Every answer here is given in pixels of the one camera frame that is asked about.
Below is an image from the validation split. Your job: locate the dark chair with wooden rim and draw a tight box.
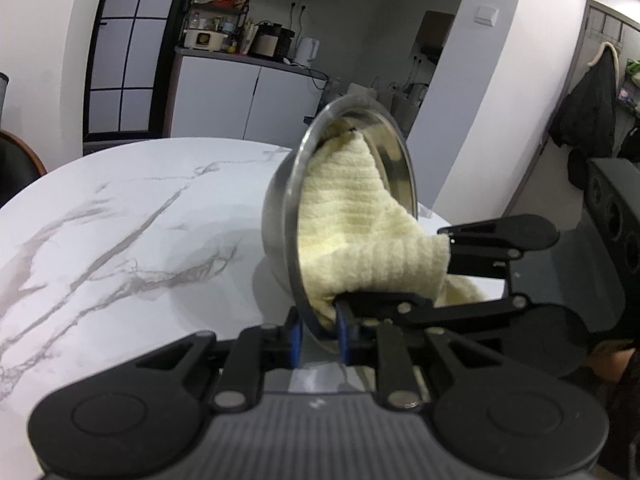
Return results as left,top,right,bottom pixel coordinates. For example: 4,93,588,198
0,130,48,208

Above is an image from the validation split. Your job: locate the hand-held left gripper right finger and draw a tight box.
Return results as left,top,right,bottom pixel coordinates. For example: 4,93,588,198
336,302,506,408

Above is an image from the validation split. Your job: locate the black kitchen appliance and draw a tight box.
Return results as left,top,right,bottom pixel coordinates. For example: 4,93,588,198
250,21,296,60

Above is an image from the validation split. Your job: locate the stainless steel bowl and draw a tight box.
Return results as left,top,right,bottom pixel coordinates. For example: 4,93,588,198
261,96,418,356

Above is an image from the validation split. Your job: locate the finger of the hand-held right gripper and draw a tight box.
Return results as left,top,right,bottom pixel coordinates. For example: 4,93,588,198
336,291,533,333
437,214,560,279

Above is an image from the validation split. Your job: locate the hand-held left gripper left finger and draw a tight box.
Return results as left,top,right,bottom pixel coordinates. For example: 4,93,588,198
135,307,303,411

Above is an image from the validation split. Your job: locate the white electric kettle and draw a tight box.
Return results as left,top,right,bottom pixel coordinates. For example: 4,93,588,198
296,36,321,67

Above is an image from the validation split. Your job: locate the black kitchen shelf rack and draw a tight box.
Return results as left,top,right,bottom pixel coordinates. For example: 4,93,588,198
185,0,251,53

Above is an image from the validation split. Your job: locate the white lower kitchen cabinet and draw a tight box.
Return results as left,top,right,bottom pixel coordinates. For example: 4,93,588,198
170,46,331,143

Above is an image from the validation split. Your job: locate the white wall switch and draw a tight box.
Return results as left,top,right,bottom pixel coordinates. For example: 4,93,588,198
472,4,500,27

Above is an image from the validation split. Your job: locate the white rice cooker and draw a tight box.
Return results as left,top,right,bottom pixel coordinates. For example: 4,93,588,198
182,27,223,52

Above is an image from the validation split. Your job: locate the black hanging coat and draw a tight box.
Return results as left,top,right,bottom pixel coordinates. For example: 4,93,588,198
547,50,618,191

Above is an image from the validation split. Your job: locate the person's right hand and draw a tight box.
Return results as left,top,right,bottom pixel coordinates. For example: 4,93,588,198
586,342,639,386

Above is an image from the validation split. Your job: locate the black framed glass door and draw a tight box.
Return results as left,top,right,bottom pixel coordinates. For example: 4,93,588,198
82,0,193,143

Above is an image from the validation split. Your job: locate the pale yellow towel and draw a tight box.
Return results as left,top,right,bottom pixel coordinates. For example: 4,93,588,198
297,117,496,333

